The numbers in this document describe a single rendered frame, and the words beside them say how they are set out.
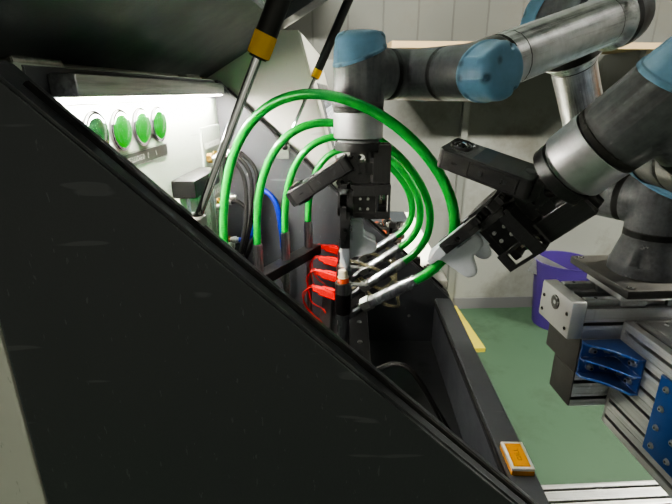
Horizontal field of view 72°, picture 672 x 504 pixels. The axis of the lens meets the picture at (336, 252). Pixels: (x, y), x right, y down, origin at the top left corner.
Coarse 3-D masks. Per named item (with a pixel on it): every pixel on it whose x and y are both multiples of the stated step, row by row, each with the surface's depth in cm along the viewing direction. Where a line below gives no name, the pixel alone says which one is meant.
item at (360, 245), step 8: (352, 224) 73; (360, 224) 73; (352, 232) 74; (360, 232) 74; (352, 240) 74; (360, 240) 74; (368, 240) 74; (352, 248) 75; (360, 248) 75; (368, 248) 75; (376, 248) 75; (344, 256) 75; (352, 256) 75; (344, 264) 76
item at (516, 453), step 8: (512, 448) 64; (520, 448) 64; (504, 456) 63; (512, 456) 62; (520, 456) 62; (520, 464) 61; (528, 464) 61; (512, 472) 60; (520, 472) 60; (528, 472) 60
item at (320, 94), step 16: (288, 96) 64; (304, 96) 63; (320, 96) 62; (336, 96) 61; (352, 96) 60; (256, 112) 66; (368, 112) 60; (384, 112) 59; (400, 128) 59; (240, 144) 70; (416, 144) 58; (432, 160) 58; (224, 176) 72; (224, 192) 73; (448, 192) 59; (224, 208) 74; (448, 208) 59; (224, 224) 75; (224, 240) 76; (432, 272) 63
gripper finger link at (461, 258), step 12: (456, 228) 58; (468, 240) 56; (480, 240) 55; (432, 252) 60; (444, 252) 58; (456, 252) 58; (468, 252) 57; (456, 264) 59; (468, 264) 58; (468, 276) 58
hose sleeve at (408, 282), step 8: (400, 280) 66; (408, 280) 65; (384, 288) 67; (392, 288) 66; (400, 288) 65; (408, 288) 65; (368, 296) 69; (376, 296) 67; (384, 296) 67; (392, 296) 66; (376, 304) 68
